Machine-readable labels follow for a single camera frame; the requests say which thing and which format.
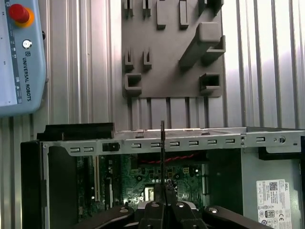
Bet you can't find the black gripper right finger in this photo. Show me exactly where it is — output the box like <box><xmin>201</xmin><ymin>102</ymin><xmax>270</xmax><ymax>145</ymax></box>
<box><xmin>164</xmin><ymin>190</ymin><xmax>270</xmax><ymax>229</ymax></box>

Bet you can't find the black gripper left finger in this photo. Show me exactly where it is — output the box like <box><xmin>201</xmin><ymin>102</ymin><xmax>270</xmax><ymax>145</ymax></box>
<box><xmin>71</xmin><ymin>184</ymin><xmax>165</xmax><ymax>229</ymax></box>

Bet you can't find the green Dell motherboard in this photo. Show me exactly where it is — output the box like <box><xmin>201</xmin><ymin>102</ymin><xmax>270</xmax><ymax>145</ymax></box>
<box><xmin>76</xmin><ymin>154</ymin><xmax>208</xmax><ymax>215</ymax></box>

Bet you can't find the black open PC case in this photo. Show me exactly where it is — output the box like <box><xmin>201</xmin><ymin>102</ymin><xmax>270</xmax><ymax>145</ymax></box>
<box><xmin>20</xmin><ymin>123</ymin><xmax>305</xmax><ymax>229</ymax></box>

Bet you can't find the black card retention latch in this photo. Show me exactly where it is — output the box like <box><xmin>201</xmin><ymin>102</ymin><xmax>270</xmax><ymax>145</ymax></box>
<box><xmin>37</xmin><ymin>123</ymin><xmax>115</xmax><ymax>142</ymax></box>

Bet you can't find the grey parts rack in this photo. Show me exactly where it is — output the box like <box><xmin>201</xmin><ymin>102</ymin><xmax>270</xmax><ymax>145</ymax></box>
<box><xmin>121</xmin><ymin>0</ymin><xmax>227</xmax><ymax>99</ymax></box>

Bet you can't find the pale blue teach pendant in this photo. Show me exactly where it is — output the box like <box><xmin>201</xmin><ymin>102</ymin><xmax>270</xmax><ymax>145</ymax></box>
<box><xmin>0</xmin><ymin>0</ymin><xmax>48</xmax><ymax>117</ymax></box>

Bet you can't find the red black twisted wire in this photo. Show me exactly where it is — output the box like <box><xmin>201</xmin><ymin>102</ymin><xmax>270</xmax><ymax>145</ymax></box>
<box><xmin>139</xmin><ymin>154</ymin><xmax>195</xmax><ymax>165</ymax></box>

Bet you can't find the small black intrusion switch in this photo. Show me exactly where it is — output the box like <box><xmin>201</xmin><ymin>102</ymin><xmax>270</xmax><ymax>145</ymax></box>
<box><xmin>102</xmin><ymin>142</ymin><xmax>120</xmax><ymax>153</ymax></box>

